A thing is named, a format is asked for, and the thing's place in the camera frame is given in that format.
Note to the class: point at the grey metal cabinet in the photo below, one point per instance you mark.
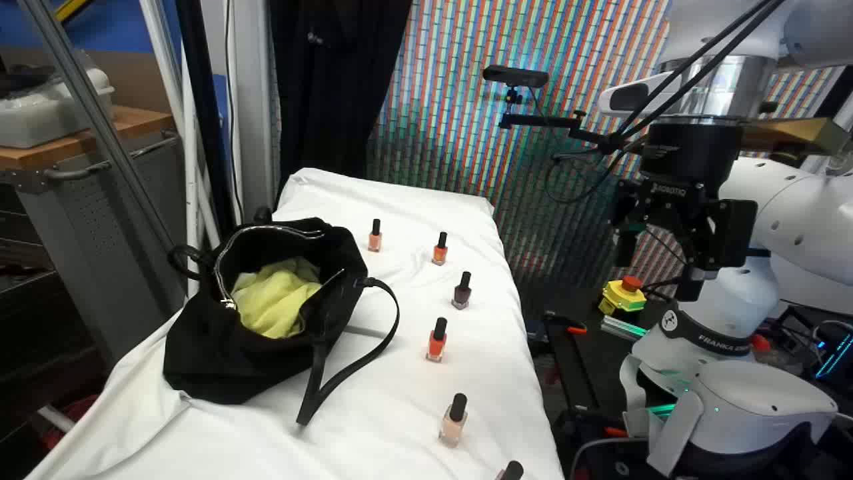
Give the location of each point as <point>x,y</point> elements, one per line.
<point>97,241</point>

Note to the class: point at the slanted aluminium pole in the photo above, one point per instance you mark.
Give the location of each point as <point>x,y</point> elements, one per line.
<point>97,123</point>

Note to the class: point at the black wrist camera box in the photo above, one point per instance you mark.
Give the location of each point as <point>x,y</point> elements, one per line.
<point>733,233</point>

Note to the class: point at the dark brown nail polish bottle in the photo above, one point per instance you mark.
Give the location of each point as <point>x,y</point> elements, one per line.
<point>461,295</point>

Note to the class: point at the black curtain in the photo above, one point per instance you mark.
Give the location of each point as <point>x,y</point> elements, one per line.
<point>337,89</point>

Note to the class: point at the blue lit device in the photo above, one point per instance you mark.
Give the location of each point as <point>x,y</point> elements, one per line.
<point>837,349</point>

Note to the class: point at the teal box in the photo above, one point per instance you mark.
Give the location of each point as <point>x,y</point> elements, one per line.
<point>627,325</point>

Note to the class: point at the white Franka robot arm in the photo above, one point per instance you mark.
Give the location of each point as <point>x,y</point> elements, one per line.
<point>801,221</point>

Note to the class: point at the black fabric handbag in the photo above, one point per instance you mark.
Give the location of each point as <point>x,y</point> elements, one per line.
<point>215,356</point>

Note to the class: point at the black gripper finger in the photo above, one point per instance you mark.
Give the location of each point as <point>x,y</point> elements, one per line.
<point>627,235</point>
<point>692,283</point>

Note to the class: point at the pale red nail polish bottle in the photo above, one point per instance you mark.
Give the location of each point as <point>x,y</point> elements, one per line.
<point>375,239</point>

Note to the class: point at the black capped nail polish bottle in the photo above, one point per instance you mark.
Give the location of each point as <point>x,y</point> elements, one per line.
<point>511,471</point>

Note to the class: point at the black camera on stand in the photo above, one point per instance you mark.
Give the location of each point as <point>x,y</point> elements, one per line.
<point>515,75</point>

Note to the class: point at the wooden board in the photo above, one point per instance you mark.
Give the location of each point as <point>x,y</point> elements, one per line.
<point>81,140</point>

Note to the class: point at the white tablecloth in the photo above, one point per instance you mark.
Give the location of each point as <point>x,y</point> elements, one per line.
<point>400,383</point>

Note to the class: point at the white plastic container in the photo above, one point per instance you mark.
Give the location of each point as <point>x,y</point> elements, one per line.
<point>43,111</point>

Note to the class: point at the yellow red emergency stop button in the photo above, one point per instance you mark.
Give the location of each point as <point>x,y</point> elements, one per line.
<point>623,295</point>

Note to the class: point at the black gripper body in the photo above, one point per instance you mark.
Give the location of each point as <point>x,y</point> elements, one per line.
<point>676,217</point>

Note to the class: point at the white frame tube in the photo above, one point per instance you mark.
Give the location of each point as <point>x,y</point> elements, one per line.
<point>183,133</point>

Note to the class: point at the peach nail polish bottle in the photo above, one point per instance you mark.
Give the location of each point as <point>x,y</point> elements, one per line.
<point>453,424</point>

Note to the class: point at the small orange nail polish bottle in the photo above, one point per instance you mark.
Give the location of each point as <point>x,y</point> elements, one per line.
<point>440,251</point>

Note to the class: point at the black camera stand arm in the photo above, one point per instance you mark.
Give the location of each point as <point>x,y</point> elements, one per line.
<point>541,117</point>

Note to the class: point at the yellow cloth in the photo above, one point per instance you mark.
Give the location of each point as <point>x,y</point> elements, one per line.
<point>276,301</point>

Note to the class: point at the black frame post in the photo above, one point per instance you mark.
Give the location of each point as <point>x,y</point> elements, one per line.
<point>209,116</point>

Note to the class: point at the tan wrist plate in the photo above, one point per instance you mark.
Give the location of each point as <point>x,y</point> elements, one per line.
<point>789,133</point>

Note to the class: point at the large orange nail polish bottle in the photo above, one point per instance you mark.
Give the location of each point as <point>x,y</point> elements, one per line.
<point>436,343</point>

